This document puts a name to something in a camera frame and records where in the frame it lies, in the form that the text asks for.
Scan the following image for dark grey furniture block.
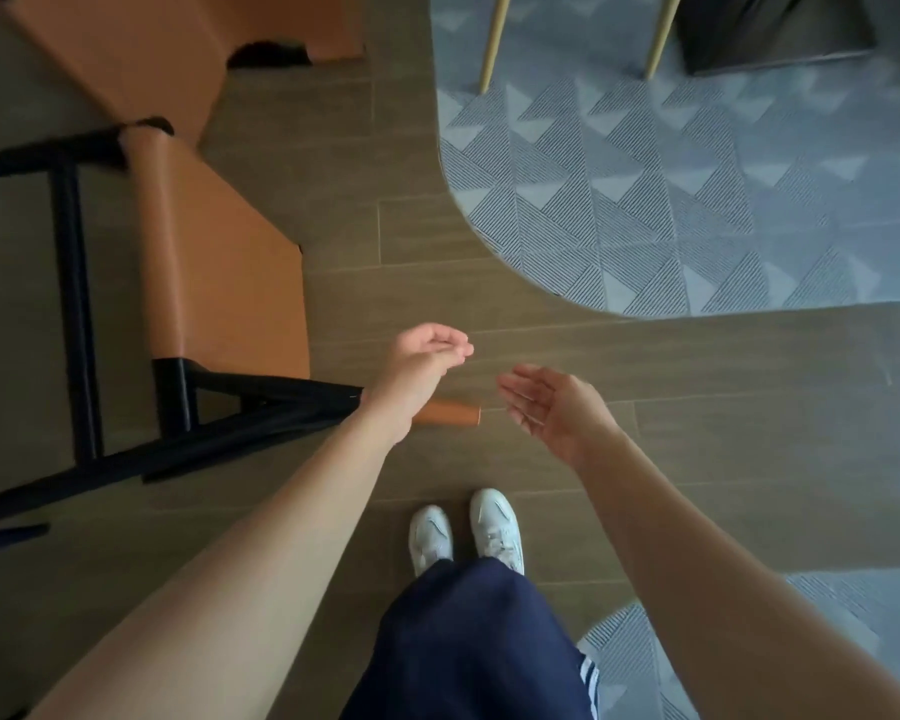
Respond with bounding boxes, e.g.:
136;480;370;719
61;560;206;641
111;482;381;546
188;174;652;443
673;0;879;76

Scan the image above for person's left hand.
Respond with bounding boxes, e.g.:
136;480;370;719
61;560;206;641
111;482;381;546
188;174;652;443
361;323;475;445

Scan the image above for person's white right shoe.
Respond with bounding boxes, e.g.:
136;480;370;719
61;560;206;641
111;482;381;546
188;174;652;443
469;487;527;577

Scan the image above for person's white left shoe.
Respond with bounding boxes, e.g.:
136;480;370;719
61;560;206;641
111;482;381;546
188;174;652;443
408;505;456;579

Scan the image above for navy white-striped trousers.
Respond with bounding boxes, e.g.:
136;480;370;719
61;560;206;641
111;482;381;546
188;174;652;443
340;556;603;720

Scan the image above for person's right forearm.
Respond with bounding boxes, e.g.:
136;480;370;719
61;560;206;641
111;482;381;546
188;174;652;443
576;425;900;720

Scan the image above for person's left forearm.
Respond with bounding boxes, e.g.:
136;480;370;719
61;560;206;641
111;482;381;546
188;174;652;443
26;400;415;720

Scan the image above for orange leather black frame chair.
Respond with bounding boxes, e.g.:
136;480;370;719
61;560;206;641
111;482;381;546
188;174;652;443
0;118;483;530
11;0;369;152

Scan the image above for person's right hand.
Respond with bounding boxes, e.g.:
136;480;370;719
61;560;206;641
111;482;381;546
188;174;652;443
497;363;624;473

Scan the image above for blue triangle patterned rug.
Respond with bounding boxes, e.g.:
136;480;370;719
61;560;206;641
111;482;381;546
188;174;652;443
427;0;900;319
576;568;900;720

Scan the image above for person's white shoe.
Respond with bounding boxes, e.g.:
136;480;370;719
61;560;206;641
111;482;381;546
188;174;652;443
469;487;527;577
408;505;456;579

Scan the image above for gold metal furniture leg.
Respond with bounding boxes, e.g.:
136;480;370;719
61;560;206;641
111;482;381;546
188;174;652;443
643;0;684;81
478;0;513;95

